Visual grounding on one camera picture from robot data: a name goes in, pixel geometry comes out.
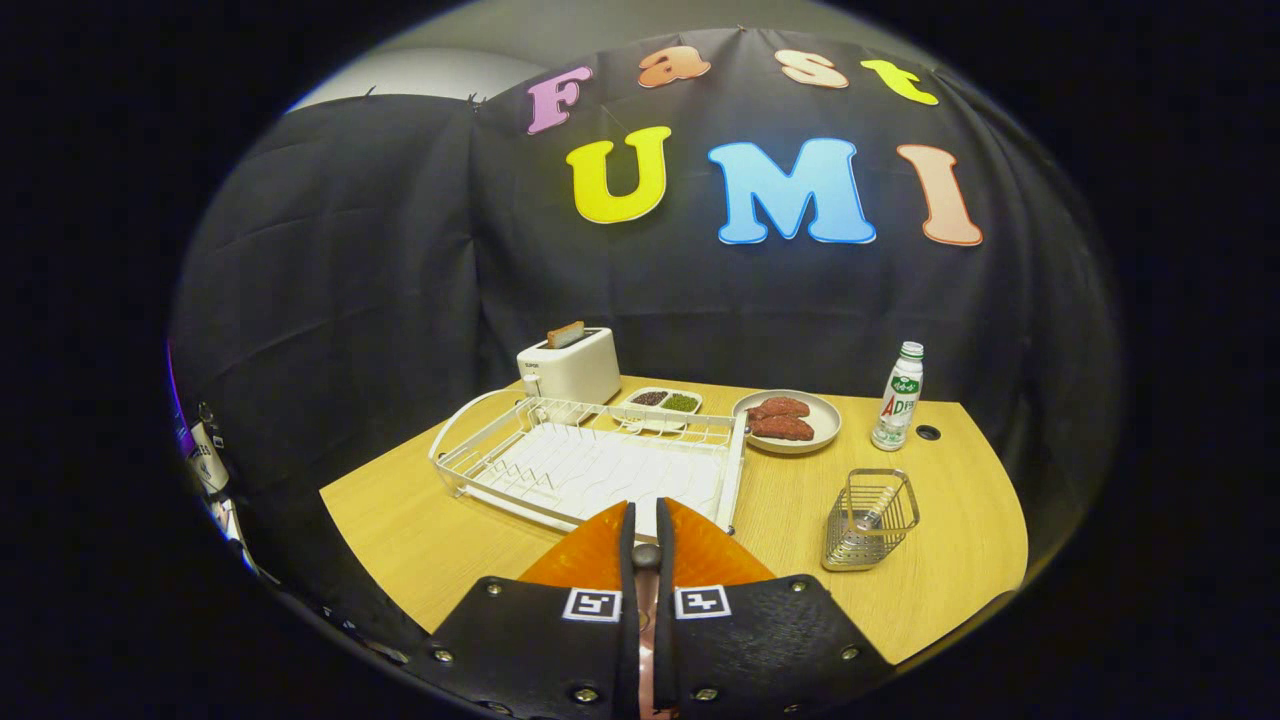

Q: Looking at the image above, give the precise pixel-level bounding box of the pink plate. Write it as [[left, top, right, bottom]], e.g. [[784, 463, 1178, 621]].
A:
[[638, 600, 657, 706]]

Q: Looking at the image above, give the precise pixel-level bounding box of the beige plate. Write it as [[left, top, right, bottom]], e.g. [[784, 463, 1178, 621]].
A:
[[732, 389, 843, 457]]

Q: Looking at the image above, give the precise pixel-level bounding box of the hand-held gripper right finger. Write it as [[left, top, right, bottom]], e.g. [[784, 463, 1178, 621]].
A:
[[655, 497, 894, 720]]

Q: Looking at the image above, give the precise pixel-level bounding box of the metal wire basket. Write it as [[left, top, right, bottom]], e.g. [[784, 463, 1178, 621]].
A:
[[821, 468, 921, 573]]

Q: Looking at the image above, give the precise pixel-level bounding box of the black backdrop cloth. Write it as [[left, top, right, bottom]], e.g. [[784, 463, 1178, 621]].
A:
[[168, 25, 1121, 641]]

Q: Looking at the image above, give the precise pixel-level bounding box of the white drink bottle green label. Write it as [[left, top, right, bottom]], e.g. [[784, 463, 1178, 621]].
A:
[[870, 341, 925, 453]]

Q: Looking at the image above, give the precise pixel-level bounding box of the white toaster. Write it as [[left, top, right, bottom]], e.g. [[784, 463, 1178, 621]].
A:
[[516, 327, 622, 406]]

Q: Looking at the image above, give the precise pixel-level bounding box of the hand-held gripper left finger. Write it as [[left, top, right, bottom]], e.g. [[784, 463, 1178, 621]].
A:
[[428, 500, 641, 720]]

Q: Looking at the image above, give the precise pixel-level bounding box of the white divided snack tray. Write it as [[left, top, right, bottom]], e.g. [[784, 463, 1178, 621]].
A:
[[618, 386, 704, 434]]

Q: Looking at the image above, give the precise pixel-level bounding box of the white wire dish rack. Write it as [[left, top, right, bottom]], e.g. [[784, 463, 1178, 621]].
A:
[[428, 388, 749, 536]]

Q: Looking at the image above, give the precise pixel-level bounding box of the dark object with white label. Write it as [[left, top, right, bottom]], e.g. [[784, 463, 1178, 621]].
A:
[[185, 400, 241, 501]]

